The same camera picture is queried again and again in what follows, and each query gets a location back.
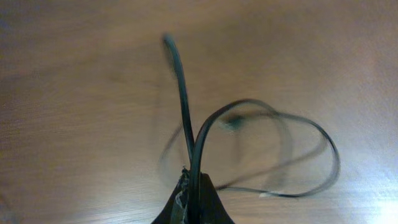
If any black thin usb cable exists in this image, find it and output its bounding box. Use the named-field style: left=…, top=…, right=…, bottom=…
left=158, top=32, right=341, bottom=224

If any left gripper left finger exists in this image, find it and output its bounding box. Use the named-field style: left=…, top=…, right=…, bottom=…
left=152, top=167, right=190, bottom=224

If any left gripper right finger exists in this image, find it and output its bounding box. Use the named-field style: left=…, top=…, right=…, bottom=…
left=200, top=174, right=234, bottom=224

